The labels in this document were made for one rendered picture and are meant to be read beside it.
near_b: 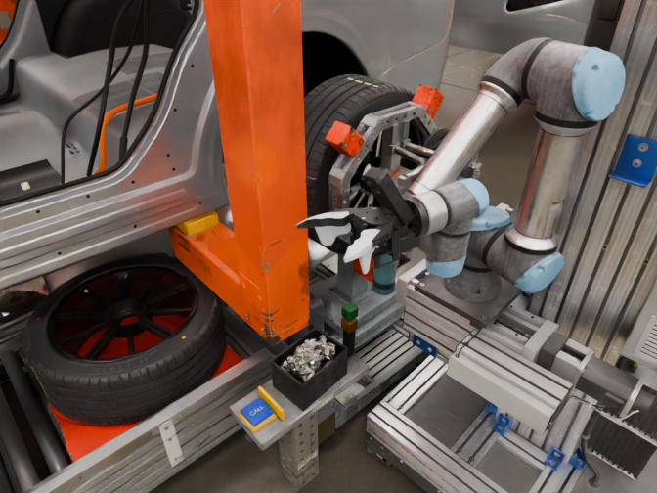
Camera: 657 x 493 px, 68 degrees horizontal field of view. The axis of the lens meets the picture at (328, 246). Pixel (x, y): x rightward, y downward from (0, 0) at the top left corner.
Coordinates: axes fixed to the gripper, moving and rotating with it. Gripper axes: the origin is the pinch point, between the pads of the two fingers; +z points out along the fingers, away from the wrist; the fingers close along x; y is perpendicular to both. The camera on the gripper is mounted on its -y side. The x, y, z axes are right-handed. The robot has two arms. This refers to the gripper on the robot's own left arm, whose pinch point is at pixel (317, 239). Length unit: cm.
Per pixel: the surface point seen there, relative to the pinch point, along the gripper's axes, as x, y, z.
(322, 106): 84, -1, -50
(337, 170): 68, 17, -45
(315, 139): 78, 8, -43
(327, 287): 108, 87, -59
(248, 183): 53, 8, -9
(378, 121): 66, 3, -60
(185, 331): 80, 63, 12
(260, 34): 44, -27, -14
